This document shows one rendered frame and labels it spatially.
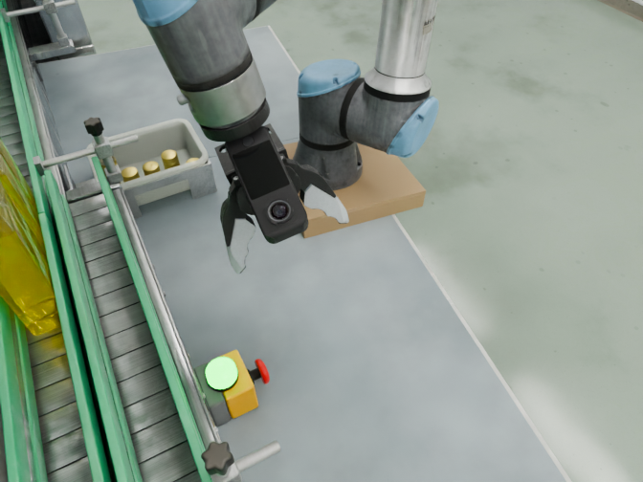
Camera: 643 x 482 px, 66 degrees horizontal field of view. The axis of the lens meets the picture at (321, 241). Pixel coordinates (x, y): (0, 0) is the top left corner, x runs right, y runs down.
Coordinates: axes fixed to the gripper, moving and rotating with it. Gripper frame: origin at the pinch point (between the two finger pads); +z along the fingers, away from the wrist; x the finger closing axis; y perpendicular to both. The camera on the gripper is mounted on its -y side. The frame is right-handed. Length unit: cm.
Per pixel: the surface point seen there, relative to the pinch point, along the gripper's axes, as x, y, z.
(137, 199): 24, 45, 12
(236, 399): 16.2, -4.3, 17.6
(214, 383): 17.6, -2.9, 13.7
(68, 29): 31, 124, 0
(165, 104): 13, 85, 15
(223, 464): 14.6, -21.3, -0.4
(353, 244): -11.7, 22.4, 27.7
